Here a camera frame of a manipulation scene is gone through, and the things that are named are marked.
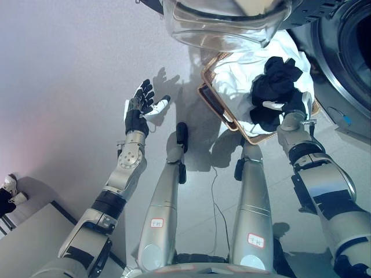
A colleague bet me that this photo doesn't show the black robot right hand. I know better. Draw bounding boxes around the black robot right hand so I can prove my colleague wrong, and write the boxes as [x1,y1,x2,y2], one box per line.
[261,89,309,116]

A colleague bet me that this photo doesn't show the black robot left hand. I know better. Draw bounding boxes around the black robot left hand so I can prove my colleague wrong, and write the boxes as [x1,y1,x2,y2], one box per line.
[124,78,172,137]

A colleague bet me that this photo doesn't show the black cloth garment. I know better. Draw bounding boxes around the black cloth garment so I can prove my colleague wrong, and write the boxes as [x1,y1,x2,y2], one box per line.
[248,56,304,133]

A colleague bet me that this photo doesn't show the grey front-load washing machine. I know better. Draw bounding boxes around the grey front-load washing machine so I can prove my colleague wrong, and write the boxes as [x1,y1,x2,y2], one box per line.
[285,0,371,141]

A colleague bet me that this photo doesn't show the woven brown laundry basket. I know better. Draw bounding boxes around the woven brown laundry basket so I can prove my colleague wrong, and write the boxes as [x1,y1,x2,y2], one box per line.
[197,51,321,146]

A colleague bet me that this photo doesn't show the round washing machine door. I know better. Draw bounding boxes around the round washing machine door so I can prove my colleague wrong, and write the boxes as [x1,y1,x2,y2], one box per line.
[135,0,294,55]

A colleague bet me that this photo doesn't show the white cloth garment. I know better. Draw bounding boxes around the white cloth garment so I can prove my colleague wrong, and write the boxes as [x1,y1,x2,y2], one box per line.
[210,30,316,137]

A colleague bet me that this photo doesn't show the silver robot left leg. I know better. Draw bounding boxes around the silver robot left leg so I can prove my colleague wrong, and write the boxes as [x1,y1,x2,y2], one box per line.
[137,121,190,273]

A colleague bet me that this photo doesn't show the silver robot leg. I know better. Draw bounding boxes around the silver robot leg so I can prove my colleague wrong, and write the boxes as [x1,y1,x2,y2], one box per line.
[137,121,190,273]
[230,141,275,273]

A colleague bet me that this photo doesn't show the silver robot right leg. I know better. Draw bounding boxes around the silver robot right leg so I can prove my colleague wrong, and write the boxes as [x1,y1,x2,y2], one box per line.
[230,141,275,273]

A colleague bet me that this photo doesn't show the black trouser leg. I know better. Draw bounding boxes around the black trouser leg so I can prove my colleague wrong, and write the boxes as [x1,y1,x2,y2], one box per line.
[0,187,17,218]

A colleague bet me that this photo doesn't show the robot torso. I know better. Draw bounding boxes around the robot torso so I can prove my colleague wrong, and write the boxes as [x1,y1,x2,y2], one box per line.
[123,253,278,278]

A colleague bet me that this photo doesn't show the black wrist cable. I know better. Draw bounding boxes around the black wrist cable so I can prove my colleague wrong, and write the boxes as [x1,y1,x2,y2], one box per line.
[300,118,317,140]

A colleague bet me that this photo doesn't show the thin floor cable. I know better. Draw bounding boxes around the thin floor cable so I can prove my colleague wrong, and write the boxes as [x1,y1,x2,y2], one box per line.
[209,164,233,259]

